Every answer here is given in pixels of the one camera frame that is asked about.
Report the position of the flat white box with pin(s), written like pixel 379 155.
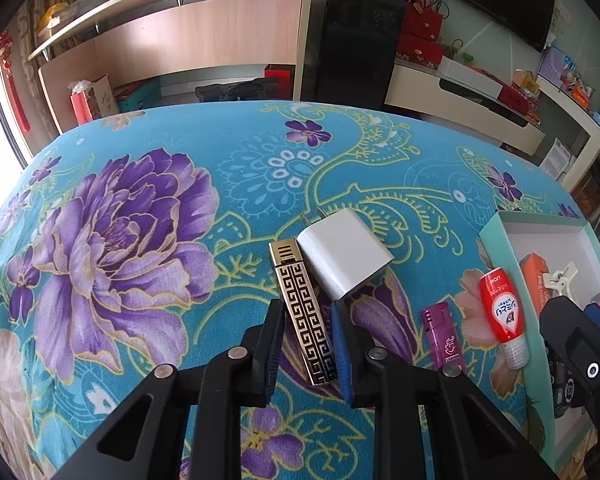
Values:
pixel 470 75

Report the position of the red flat box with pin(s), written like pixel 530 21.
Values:
pixel 517 97

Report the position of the wooden shelf cabinet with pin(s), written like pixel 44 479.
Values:
pixel 195 35

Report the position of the gold patterned lighter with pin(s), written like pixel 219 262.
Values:
pixel 305 320

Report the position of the white charger plug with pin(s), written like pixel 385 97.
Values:
pixel 347 255

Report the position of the teal storage box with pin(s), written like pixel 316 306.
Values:
pixel 137 97

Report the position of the red and white tube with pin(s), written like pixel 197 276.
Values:
pixel 502 310

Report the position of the white hair clip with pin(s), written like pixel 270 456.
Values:
pixel 562 280

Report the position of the orange rectangular box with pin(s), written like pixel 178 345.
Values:
pixel 532 280

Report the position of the teal cardboard box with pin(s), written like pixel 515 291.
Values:
pixel 540 235

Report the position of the black flat television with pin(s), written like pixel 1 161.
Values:
pixel 500 5

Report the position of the black water dispenser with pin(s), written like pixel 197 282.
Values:
pixel 352 45

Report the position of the red hanging knot ornament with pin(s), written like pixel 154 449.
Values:
pixel 12 80

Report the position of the red patterned gift box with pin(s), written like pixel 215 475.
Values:
pixel 420 52

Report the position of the white low cabinet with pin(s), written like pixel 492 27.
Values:
pixel 480 110

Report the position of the blue and white carton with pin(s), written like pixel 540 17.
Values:
pixel 555 65

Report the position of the yellow bag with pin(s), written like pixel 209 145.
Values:
pixel 57 17

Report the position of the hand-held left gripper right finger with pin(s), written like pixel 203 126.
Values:
pixel 347 355

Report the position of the purple lighter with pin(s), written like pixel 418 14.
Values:
pixel 442 340

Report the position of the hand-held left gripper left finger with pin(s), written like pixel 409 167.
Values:
pixel 265 350

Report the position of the small red box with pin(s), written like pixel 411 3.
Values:
pixel 279 80

